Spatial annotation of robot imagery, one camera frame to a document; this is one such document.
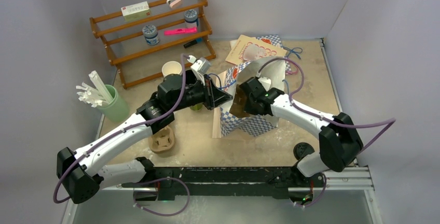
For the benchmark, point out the blue patterned jar left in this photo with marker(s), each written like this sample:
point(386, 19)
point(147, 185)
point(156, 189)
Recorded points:
point(150, 34)

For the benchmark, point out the green paper coffee cup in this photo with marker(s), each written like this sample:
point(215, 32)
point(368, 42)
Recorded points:
point(197, 107)

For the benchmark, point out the wooden three-tier shelf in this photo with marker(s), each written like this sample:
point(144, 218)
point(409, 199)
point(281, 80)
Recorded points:
point(124, 41)

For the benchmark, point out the blue patterned jar right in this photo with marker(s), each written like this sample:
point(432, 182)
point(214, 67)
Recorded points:
point(191, 18)

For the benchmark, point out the blue patterned jar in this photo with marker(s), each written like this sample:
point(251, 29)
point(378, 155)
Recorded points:
point(150, 34)
point(191, 18)

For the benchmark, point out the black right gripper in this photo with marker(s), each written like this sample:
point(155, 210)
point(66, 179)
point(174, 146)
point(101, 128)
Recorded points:
point(248, 109)

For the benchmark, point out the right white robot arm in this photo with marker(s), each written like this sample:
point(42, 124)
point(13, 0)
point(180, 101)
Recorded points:
point(339, 141)

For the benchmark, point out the blue checkered paper bag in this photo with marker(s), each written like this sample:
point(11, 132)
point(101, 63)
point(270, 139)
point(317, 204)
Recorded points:
point(273, 75)

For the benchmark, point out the single brown pulp carrier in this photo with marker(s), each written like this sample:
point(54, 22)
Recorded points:
point(237, 108)

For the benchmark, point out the white green box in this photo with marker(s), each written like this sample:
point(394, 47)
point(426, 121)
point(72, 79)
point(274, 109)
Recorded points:
point(136, 11)

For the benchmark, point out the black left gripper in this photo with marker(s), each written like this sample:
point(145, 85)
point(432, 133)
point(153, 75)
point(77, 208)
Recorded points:
point(214, 96)

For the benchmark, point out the black cup lid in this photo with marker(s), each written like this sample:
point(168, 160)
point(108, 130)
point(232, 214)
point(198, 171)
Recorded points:
point(302, 149)

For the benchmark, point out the green straw holder cup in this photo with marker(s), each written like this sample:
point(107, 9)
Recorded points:
point(117, 110)

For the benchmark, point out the pink white small tool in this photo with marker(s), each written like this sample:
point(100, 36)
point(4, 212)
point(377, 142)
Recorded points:
point(174, 3)

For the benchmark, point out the white wrapped straws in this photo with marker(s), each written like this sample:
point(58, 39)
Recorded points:
point(97, 95)

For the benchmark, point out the pink marker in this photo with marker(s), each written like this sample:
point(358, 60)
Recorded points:
point(181, 31)

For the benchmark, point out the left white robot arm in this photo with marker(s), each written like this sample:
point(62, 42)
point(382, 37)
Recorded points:
point(80, 172)

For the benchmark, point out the black blue marker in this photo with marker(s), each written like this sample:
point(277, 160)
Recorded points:
point(192, 43)

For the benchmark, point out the beige cakes paper bag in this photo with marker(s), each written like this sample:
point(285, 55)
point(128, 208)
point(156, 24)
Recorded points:
point(249, 49)

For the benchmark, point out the white paper cup stack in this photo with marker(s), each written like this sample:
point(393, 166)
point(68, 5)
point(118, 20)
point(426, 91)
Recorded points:
point(172, 68)

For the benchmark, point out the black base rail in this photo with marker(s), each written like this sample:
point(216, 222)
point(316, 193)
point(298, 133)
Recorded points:
point(278, 182)

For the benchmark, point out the brown pulp cup carrier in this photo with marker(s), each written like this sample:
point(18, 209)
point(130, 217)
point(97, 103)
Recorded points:
point(162, 141)

